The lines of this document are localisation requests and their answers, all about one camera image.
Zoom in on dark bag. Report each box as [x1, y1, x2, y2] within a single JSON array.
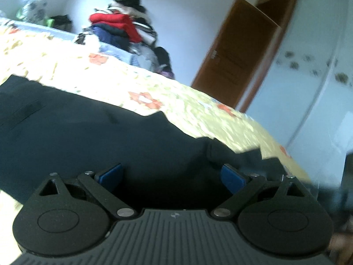
[[51, 14, 73, 32]]

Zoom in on yellow carrot print blanket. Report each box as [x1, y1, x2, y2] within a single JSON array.
[[0, 23, 313, 257]]

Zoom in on floral print pillow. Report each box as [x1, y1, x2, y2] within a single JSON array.
[[17, 0, 49, 24]]

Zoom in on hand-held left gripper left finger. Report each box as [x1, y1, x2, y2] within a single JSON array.
[[38, 163, 137, 222]]

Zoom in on white flower print wardrobe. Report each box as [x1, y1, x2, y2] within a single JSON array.
[[245, 0, 353, 185]]

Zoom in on green plastic chair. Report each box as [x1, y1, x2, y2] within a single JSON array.
[[16, 8, 56, 27]]

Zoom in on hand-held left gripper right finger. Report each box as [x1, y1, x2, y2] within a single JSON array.
[[210, 164, 307, 221]]

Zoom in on black pants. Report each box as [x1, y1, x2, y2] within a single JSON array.
[[0, 74, 306, 217]]

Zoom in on brown wooden door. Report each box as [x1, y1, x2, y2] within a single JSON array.
[[191, 0, 282, 109]]

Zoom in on blue quilted bedspread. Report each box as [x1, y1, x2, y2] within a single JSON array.
[[0, 17, 79, 42]]

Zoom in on pile of folded clothes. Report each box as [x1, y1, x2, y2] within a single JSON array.
[[76, 0, 176, 79]]

